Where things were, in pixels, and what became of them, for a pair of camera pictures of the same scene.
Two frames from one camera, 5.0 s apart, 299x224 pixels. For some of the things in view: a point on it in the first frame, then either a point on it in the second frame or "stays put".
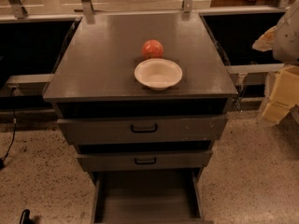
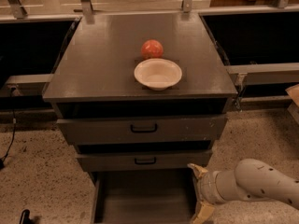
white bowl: x=158 y=74 stays put
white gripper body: x=287 y=39 to x=206 y=186
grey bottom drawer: x=149 y=197 stays put
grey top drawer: x=141 y=130 stays put
